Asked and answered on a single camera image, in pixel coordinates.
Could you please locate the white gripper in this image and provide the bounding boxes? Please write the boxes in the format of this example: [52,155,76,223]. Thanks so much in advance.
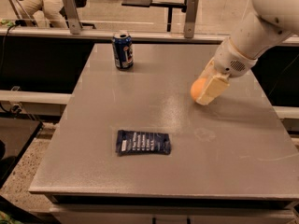
[195,38,257,105]

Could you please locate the orange fruit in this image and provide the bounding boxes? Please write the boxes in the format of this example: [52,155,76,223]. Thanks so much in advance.
[190,78,206,101]

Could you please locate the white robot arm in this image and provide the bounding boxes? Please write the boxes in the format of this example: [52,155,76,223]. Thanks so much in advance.
[191,0,299,105]

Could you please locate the dark blue rxbar wrapper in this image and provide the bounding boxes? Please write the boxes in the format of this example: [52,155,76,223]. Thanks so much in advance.
[116,130,171,156]

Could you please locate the blue soda can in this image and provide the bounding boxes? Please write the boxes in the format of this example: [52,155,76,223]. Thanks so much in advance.
[112,32,134,70]

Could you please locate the seated person beige trousers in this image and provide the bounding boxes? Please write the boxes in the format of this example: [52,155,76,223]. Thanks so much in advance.
[18,0,67,29]

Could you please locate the middle metal bracket post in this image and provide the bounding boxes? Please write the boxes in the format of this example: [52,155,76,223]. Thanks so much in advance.
[184,0,199,38]

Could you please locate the metal bracket post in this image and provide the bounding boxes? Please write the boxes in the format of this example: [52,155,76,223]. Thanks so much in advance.
[184,0,199,38]
[63,0,82,35]

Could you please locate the grey metal rail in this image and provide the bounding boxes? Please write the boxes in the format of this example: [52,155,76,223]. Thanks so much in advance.
[0,26,299,46]

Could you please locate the left metal bracket post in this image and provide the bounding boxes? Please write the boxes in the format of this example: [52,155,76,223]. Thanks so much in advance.
[63,0,82,35]

